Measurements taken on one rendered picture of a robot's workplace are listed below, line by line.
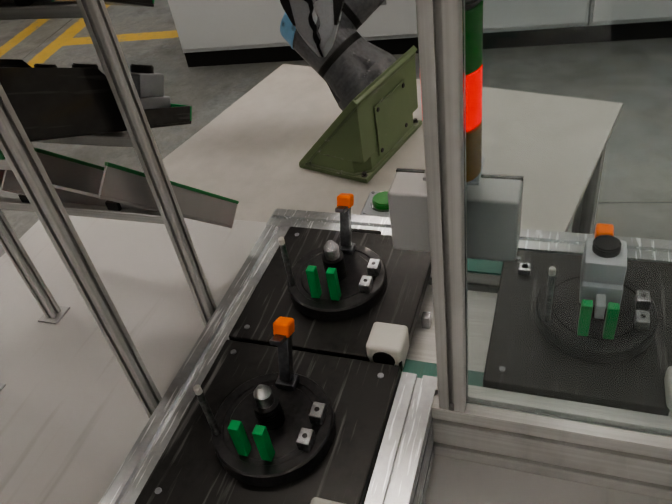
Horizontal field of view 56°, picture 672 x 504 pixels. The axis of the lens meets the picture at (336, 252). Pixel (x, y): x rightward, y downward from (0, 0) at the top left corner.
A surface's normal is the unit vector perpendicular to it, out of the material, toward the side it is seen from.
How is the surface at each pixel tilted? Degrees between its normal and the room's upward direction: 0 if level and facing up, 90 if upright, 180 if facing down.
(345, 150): 90
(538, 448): 90
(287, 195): 0
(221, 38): 90
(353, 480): 0
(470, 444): 90
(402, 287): 0
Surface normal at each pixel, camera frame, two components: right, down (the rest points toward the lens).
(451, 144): -0.29, 0.65
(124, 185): 0.88, 0.21
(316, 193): -0.14, -0.76
